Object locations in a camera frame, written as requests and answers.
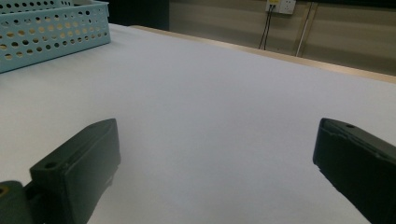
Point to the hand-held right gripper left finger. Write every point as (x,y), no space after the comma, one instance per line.
(81,161)

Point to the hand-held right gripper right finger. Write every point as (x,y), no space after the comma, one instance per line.
(358,165)

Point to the light blue perforated plastic basket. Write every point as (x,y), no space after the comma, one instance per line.
(37,59)

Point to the tan pants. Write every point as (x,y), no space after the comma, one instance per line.
(21,32)

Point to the white table sheet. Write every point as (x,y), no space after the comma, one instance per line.
(202,93)

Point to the black curtain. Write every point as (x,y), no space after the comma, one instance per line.
(137,12)

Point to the white wall socket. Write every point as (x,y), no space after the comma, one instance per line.
(281,6)

